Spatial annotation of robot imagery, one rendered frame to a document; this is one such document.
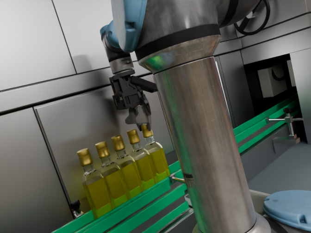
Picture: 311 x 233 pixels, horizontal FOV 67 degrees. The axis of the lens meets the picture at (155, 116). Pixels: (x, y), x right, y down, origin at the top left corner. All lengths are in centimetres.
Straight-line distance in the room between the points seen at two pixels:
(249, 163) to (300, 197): 68
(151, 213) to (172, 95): 48
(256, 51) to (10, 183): 130
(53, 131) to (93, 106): 16
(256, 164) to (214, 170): 89
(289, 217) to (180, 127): 22
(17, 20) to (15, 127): 34
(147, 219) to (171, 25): 56
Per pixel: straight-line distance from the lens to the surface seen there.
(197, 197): 34
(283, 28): 141
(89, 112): 88
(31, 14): 94
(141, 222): 72
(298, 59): 139
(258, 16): 146
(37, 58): 90
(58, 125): 85
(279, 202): 47
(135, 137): 79
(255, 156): 119
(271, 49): 144
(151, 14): 29
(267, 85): 163
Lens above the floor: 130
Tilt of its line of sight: 8 degrees down
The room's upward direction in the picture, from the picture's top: 16 degrees counter-clockwise
